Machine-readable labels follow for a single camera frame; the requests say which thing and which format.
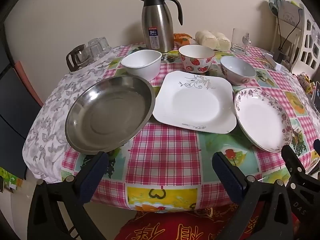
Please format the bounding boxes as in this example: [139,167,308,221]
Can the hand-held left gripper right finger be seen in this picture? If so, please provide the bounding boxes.
[212,151,294,240]

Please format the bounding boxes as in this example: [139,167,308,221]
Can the round floral rim plate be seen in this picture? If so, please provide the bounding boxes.
[234,88,293,153]

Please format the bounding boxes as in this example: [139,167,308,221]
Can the pink plaid tablecloth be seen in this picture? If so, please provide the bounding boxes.
[61,44,320,213]

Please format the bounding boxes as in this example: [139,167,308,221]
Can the red embroidered cushion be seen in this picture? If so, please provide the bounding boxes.
[115,202,300,240]

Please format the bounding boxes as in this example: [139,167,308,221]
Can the dark phone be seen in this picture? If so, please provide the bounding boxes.
[310,81,320,110]

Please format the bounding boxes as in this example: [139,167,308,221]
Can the stainless steel plate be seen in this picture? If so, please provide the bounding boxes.
[65,75,157,155]

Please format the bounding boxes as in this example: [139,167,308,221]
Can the plain white bowl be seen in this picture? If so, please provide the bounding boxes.
[121,50,162,81]

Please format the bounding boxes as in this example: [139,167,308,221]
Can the strawberry print bowl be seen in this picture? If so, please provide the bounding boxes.
[178,45,216,74]

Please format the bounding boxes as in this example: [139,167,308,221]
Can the black power adapter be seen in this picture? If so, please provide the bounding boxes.
[275,51,290,65]

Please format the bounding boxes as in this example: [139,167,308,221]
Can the grey fabric bag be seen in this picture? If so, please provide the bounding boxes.
[269,0,304,25]

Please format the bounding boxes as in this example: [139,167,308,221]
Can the small floral white bowl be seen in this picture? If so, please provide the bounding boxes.
[220,56,257,85]

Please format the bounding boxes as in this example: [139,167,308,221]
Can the bag of steamed buns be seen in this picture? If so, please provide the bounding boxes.
[195,30,230,51]

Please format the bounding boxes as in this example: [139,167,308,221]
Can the yellow snack packets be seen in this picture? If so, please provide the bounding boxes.
[297,72,315,93]

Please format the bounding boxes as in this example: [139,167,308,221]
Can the black cable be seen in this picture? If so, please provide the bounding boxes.
[276,0,302,52]

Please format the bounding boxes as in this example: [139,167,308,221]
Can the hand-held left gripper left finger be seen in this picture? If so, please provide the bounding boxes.
[27,151,109,240]

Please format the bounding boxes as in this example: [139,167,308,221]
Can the grey floral cloth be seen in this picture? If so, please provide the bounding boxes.
[22,46,125,184]

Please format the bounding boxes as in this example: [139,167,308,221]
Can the green packet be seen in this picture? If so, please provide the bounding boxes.
[0,166,24,193]

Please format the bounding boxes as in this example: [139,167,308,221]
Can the stainless steel thermos jug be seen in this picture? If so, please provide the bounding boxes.
[139,0,183,53]

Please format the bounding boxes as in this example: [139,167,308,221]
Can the white plastic chair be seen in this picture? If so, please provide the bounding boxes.
[272,0,320,78]

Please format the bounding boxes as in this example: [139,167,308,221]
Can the square white plate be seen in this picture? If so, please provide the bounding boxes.
[152,71,237,134]

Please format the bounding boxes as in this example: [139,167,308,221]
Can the clear glass mug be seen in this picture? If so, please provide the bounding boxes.
[230,28,252,55]

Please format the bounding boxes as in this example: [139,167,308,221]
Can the orange snack packet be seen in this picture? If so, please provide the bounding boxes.
[174,32,198,46]

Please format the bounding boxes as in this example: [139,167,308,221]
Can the dark cabinet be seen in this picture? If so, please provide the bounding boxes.
[0,60,44,180]

